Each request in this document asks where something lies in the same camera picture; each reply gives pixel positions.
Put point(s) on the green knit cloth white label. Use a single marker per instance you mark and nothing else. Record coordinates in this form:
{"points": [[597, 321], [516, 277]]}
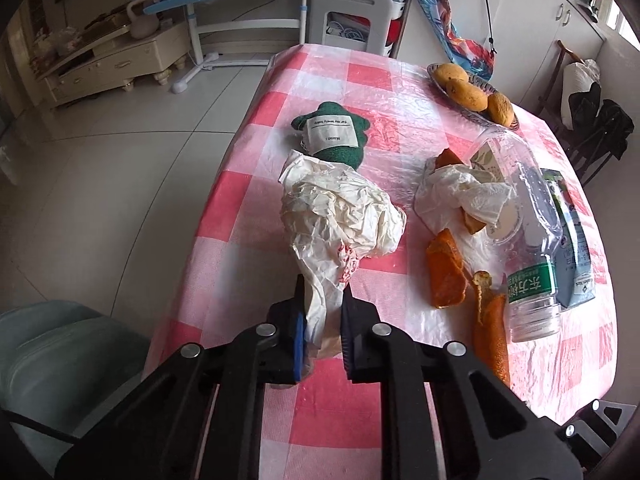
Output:
{"points": [[332, 110]]}

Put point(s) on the clear plastic bottle green label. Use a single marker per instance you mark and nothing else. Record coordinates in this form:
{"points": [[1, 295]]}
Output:
{"points": [[530, 210]]}

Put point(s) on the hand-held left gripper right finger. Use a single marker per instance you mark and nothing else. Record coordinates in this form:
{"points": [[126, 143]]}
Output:
{"points": [[346, 340]]}

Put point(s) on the dark snack packet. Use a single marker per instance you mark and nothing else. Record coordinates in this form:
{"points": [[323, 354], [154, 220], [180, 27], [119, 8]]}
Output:
{"points": [[575, 240]]}

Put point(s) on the white plastic stool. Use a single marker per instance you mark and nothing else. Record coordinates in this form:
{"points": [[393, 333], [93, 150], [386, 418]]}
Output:
{"points": [[350, 5]]}

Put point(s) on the white tissue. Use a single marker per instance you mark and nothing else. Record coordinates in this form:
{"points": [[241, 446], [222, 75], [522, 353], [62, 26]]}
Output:
{"points": [[450, 185]]}

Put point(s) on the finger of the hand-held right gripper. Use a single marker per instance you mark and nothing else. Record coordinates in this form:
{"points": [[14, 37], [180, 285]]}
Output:
{"points": [[590, 427]]}

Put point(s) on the black clothes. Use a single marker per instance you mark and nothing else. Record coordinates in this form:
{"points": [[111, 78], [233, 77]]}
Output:
{"points": [[607, 122]]}

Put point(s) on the dark wooden chair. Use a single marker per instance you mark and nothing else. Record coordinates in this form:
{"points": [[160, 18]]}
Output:
{"points": [[582, 155]]}

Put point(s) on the cream tv cabinet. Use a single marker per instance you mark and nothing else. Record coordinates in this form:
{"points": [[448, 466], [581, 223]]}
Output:
{"points": [[115, 62]]}

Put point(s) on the red white checkered tablecloth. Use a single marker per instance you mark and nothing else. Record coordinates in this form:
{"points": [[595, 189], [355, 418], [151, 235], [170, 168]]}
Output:
{"points": [[400, 90]]}

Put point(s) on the orange peel piece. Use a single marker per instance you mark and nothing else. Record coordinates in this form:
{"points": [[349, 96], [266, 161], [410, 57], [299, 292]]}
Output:
{"points": [[445, 270], [492, 330]]}

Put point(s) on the colourful printed bag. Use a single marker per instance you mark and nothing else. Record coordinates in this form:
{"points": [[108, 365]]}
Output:
{"points": [[445, 15]]}

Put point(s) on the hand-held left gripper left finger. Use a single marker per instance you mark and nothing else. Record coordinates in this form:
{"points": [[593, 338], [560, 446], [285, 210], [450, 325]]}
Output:
{"points": [[299, 345]]}

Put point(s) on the yellow mango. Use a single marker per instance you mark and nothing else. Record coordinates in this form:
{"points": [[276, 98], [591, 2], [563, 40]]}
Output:
{"points": [[447, 75], [467, 96], [500, 109]]}

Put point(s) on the white wall cabinet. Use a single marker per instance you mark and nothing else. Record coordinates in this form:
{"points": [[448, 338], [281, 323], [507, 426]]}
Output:
{"points": [[540, 25]]}

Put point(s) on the white plastic bag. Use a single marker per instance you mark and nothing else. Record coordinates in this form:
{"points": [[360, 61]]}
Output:
{"points": [[340, 210]]}

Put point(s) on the pale pink kettlebell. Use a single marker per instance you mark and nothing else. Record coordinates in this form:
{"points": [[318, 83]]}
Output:
{"points": [[142, 22]]}

